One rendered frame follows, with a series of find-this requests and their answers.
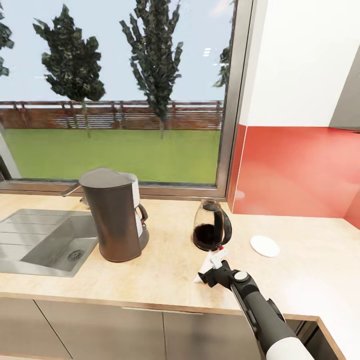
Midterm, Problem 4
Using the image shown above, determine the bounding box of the saucer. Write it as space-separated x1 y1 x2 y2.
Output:
250 235 280 257

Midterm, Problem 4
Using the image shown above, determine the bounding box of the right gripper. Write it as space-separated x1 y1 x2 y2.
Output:
197 259 232 288

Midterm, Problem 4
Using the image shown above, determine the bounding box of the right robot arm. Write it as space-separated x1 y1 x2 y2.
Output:
197 246 314 360

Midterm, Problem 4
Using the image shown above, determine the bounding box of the electric kettle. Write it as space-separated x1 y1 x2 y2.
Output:
193 198 232 252

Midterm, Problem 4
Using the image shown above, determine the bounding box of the paper coffee filter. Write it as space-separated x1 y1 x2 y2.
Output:
194 250 213 283

